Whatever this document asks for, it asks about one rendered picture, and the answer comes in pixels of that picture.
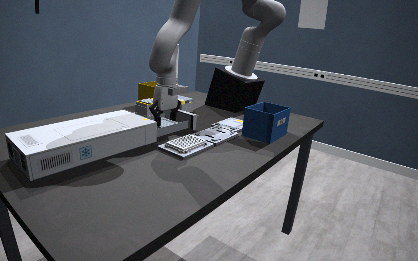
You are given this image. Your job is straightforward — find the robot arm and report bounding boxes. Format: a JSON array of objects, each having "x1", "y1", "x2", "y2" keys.
[{"x1": 149, "y1": 0, "x2": 286, "y2": 96}]

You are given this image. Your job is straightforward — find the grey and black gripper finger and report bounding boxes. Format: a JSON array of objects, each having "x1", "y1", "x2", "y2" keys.
[
  {"x1": 149, "y1": 100, "x2": 162, "y2": 127},
  {"x1": 170, "y1": 100, "x2": 181, "y2": 122}
]

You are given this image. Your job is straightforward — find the yellow open tray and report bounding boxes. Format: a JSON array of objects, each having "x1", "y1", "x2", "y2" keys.
[{"x1": 138, "y1": 81, "x2": 157, "y2": 100}]

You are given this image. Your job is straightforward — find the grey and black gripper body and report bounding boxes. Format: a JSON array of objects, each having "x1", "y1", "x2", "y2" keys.
[{"x1": 153, "y1": 83, "x2": 178, "y2": 111}]

